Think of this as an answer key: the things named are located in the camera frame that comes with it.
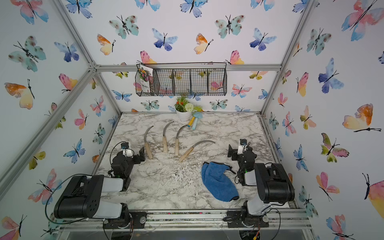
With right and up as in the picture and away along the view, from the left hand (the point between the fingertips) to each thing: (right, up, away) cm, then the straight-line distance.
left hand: (137, 147), depth 91 cm
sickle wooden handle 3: (+22, +2, +13) cm, 26 cm away
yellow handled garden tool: (+31, +16, +23) cm, 42 cm away
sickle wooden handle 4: (+31, -4, +8) cm, 32 cm away
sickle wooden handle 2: (+14, +4, +13) cm, 19 cm away
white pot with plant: (+27, +24, +15) cm, 39 cm away
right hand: (+62, +2, +1) cm, 62 cm away
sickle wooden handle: (+4, -2, +8) cm, 9 cm away
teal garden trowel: (+36, +21, +26) cm, 50 cm away
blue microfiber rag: (+47, -18, -8) cm, 51 cm away
